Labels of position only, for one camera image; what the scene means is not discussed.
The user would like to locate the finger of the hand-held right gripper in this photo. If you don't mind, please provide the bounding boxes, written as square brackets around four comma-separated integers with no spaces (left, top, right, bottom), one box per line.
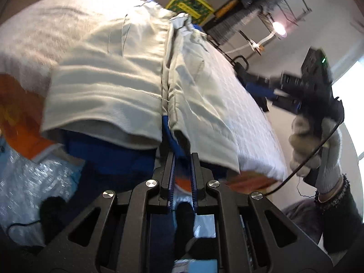
[257,91,301,115]
[234,62,283,98]

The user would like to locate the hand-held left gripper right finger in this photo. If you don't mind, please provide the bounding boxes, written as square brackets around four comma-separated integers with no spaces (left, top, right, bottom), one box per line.
[190,152,333,273]

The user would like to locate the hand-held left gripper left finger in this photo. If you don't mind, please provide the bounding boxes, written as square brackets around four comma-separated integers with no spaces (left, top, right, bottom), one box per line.
[37,151,175,273]

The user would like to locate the white and blue jacket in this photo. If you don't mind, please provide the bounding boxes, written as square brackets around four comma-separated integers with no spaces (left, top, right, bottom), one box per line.
[40,0,242,194]

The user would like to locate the person's right forearm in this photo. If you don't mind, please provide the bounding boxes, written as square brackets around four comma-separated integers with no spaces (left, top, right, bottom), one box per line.
[314,173,364,255]

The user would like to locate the hanging clothes on rack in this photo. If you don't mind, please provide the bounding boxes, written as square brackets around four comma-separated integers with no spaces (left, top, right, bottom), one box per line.
[242,0,298,20]

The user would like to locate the person's right hand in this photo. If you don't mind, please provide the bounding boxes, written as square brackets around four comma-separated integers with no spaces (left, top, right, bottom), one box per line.
[288,116,343,195]

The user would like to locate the plaid bed blanket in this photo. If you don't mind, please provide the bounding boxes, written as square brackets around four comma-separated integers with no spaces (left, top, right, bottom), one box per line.
[0,0,288,181]

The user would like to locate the window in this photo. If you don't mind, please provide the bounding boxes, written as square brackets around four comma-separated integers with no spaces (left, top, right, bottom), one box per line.
[331,60,364,160]

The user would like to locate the dark fuzzy cloth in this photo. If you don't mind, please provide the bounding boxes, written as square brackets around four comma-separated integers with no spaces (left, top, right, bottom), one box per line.
[175,201,197,262]

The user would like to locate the white clip lamp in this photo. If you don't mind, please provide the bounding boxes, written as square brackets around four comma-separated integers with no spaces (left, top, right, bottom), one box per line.
[222,21,288,61]

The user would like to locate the yellow green storage box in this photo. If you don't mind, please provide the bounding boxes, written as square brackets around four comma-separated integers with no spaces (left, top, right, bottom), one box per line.
[165,0,215,26]

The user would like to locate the grey cloth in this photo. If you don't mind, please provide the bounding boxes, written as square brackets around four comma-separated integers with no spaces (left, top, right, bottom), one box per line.
[281,199,325,245]

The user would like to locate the blue plastic bag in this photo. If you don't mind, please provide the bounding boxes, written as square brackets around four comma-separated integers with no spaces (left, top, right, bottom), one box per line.
[0,138,86,246]

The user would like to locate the black metal bed frame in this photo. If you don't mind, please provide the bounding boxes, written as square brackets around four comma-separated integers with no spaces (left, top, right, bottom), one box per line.
[232,56,250,71]

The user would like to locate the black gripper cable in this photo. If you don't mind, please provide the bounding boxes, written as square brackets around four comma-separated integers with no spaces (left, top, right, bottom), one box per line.
[264,121,340,197]

